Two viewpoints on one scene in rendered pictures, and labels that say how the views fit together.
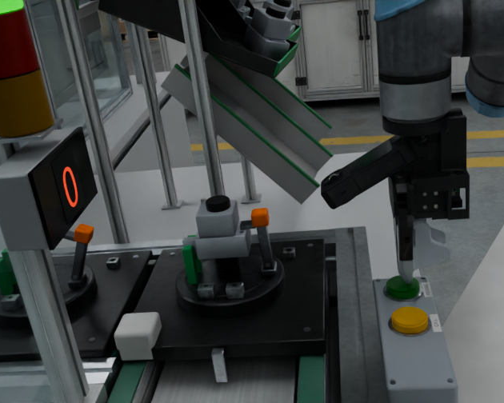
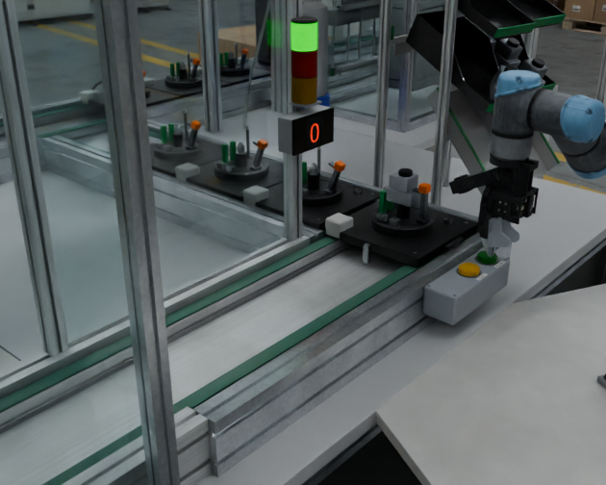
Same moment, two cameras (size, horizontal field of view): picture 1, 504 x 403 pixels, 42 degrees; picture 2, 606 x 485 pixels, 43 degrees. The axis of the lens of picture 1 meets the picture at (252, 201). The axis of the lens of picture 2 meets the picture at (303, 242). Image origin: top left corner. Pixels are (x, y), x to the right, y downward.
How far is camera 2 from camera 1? 0.92 m
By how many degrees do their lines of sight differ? 29
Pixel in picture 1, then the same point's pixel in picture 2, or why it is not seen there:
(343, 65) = not seen: outside the picture
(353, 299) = (459, 254)
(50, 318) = (291, 191)
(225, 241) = (400, 194)
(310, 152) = not seen: hidden behind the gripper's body
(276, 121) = not seen: hidden behind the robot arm
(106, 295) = (341, 205)
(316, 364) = (409, 269)
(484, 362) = (519, 322)
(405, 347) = (453, 278)
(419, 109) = (500, 152)
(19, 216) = (285, 137)
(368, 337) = (441, 268)
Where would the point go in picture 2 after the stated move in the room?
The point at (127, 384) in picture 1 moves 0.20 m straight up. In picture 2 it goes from (320, 243) to (321, 154)
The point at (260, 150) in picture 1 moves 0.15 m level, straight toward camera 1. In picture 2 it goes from (469, 157) to (441, 175)
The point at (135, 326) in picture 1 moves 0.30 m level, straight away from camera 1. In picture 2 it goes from (337, 218) to (372, 173)
